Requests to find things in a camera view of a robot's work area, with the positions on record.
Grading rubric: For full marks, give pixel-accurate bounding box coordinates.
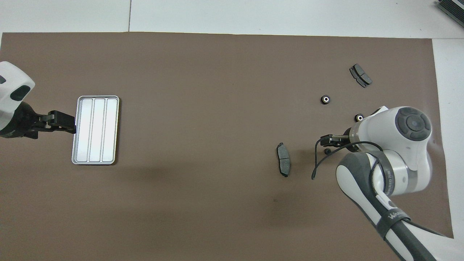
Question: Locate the long grey brake pad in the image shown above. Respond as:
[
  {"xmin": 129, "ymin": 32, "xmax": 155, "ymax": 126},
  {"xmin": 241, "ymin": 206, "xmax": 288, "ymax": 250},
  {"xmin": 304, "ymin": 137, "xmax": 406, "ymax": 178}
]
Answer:
[{"xmin": 276, "ymin": 142, "xmax": 291, "ymax": 178}]

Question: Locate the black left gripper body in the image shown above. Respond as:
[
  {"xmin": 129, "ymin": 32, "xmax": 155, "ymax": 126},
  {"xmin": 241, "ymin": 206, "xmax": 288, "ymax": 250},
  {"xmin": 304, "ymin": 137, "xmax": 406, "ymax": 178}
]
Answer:
[{"xmin": 0, "ymin": 102, "xmax": 55, "ymax": 140}]

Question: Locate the short grey brake pad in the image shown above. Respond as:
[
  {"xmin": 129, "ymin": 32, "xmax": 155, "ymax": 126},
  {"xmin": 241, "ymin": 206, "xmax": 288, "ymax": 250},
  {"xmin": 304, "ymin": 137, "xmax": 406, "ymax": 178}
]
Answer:
[{"xmin": 349, "ymin": 63, "xmax": 373, "ymax": 88}]

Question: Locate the brown table mat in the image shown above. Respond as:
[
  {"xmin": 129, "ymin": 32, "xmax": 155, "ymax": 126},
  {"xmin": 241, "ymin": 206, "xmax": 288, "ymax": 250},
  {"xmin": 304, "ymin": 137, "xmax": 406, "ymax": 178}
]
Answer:
[{"xmin": 0, "ymin": 32, "xmax": 454, "ymax": 261}]

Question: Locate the silver metal tray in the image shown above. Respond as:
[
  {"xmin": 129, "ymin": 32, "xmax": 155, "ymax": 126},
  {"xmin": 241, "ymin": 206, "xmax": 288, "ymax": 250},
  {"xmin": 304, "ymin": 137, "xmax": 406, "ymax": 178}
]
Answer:
[{"xmin": 71, "ymin": 95, "xmax": 120, "ymax": 165}]

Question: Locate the dark ribbed metal block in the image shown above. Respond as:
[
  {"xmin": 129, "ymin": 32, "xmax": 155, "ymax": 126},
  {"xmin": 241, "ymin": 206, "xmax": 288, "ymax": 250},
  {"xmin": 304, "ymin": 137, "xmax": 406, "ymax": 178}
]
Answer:
[{"xmin": 435, "ymin": 0, "xmax": 464, "ymax": 22}]

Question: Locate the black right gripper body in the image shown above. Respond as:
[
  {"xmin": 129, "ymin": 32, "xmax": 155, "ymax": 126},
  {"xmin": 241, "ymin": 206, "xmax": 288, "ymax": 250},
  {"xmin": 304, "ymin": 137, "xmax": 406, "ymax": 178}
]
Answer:
[{"xmin": 328, "ymin": 129, "xmax": 358, "ymax": 148}]

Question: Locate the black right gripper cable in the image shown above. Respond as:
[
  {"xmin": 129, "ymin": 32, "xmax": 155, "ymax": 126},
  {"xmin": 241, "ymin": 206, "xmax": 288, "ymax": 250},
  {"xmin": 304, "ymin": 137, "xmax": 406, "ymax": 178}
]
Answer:
[{"xmin": 311, "ymin": 137, "xmax": 384, "ymax": 181}]

